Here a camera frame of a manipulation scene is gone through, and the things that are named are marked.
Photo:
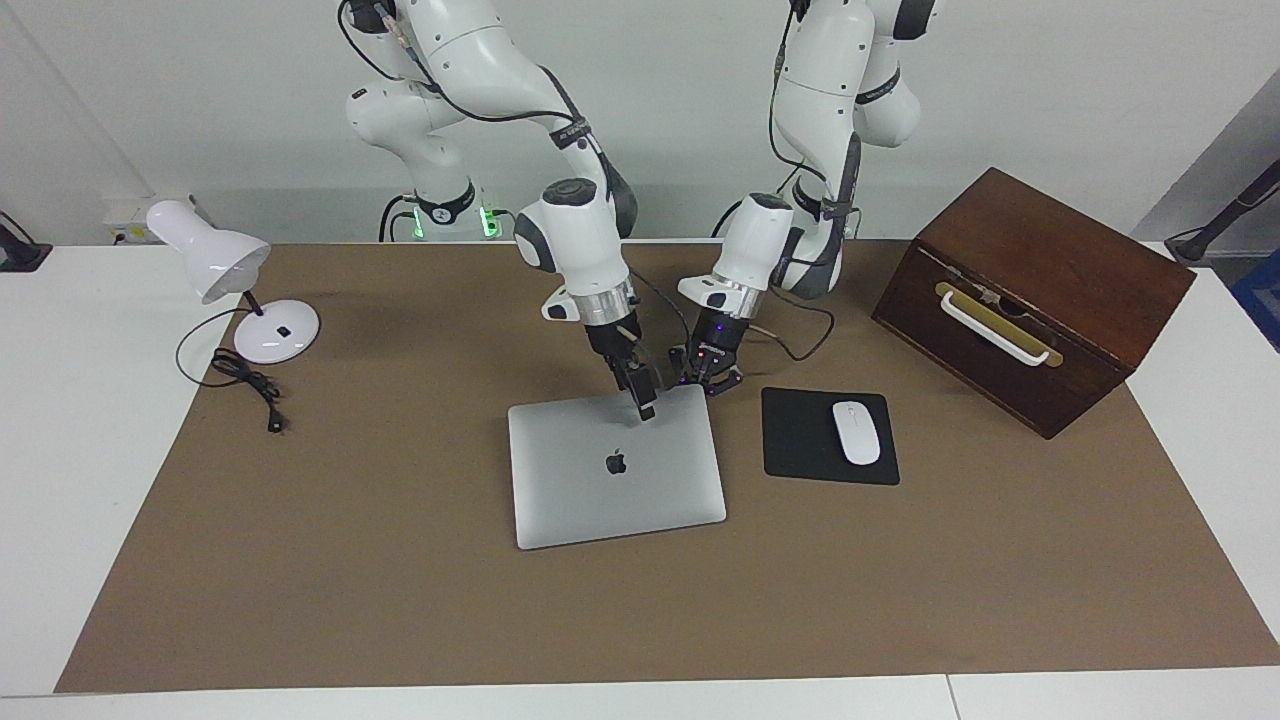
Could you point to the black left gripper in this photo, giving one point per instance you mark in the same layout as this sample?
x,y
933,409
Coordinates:
x,y
720,340

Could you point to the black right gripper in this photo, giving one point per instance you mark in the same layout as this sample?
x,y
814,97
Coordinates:
x,y
615,345

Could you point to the silver laptop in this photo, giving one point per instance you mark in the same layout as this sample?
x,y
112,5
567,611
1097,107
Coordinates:
x,y
615,480

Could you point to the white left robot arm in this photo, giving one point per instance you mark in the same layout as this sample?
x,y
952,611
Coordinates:
x,y
830,110

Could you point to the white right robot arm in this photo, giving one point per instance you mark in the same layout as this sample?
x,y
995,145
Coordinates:
x,y
575,235

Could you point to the black mouse pad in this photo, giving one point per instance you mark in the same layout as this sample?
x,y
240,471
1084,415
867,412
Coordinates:
x,y
800,440

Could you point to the white computer mouse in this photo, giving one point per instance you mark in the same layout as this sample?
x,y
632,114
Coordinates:
x,y
856,432

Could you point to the brown table mat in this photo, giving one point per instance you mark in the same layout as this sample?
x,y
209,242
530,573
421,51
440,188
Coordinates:
x,y
400,580

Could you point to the dark brown wooden box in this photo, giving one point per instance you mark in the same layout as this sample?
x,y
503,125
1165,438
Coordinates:
x,y
1080,280

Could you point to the white desk lamp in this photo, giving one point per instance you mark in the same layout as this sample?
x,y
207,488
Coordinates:
x,y
215,255

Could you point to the black tripod stand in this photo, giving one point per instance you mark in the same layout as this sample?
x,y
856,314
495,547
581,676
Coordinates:
x,y
1215,225

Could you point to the blue crate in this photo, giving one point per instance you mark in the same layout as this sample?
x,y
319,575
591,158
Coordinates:
x,y
1262,300

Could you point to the black clamp mount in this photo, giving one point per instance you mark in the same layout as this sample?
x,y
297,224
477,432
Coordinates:
x,y
20,252

